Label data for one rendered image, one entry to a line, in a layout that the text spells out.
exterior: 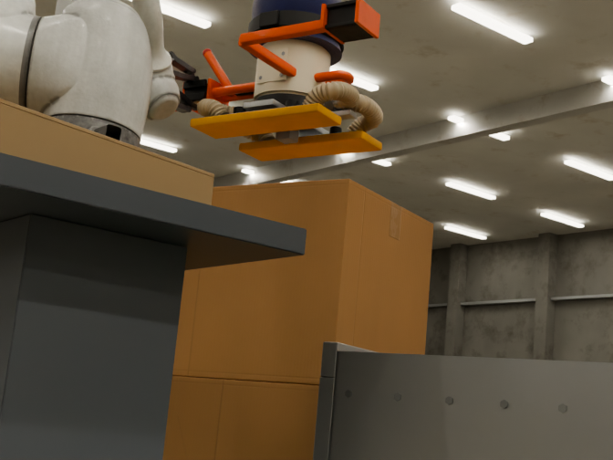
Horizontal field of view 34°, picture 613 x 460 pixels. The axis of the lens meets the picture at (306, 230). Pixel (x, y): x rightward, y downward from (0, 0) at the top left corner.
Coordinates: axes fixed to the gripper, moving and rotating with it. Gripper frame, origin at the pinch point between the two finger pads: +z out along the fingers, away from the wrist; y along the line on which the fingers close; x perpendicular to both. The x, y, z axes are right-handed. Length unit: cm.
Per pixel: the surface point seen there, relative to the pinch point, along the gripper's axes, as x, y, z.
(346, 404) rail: 67, 72, -34
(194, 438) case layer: 25, 81, -19
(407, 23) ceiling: -344, -383, 755
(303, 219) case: 45, 37, -19
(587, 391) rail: 107, 68, -33
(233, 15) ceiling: -525, -383, 668
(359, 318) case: 55, 55, -10
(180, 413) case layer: 21, 76, -19
